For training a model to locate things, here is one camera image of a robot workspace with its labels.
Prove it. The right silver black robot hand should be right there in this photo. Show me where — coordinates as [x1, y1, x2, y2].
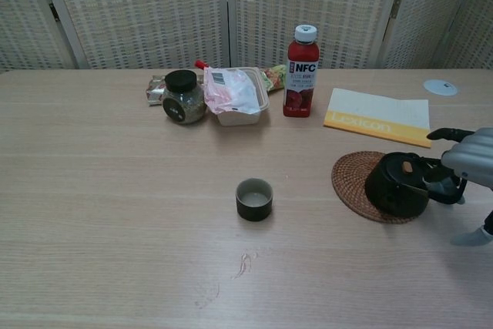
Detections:
[421, 126, 493, 247]

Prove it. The black teapot with loop handle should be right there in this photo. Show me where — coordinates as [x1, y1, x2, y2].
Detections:
[364, 151, 442, 219]

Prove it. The round woven rattan coaster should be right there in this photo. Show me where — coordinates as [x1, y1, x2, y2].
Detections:
[331, 150, 424, 225]

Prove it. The small dark ceramic cup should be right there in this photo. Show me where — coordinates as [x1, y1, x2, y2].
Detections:
[235, 177, 274, 223]

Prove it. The yellow white Lexicon booklet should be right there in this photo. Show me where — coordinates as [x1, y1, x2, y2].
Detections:
[322, 87, 433, 149]

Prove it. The red NFC juice bottle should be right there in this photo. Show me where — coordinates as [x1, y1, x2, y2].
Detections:
[283, 24, 321, 119]

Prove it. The green orange snack packet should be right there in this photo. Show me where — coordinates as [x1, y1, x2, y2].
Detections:
[262, 65, 289, 93]

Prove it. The beige plastic food container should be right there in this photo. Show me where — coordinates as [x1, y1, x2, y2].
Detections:
[210, 67, 271, 127]

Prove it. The pink white plastic pouch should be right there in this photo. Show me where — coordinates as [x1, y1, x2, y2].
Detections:
[203, 66, 260, 116]

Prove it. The glass jar with black lid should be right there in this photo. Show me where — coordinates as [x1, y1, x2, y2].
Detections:
[161, 69, 206, 126]

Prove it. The gold red snack packet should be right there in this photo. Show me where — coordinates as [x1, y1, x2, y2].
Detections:
[145, 74, 169, 108]

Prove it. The woven folding screen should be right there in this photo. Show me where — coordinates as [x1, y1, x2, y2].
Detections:
[0, 0, 493, 72]

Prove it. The grey round cable grommet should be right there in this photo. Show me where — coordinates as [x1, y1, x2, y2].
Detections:
[423, 79, 460, 96]

